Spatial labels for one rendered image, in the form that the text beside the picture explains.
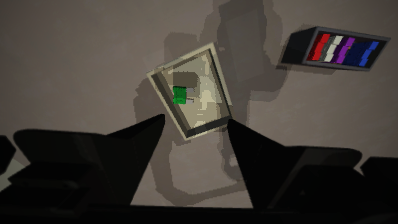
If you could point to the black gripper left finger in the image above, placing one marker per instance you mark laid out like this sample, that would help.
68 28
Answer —
120 158

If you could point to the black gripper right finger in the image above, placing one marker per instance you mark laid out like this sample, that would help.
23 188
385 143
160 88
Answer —
268 168

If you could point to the beige rectangular tray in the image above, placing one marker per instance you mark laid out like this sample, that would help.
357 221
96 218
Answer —
199 69

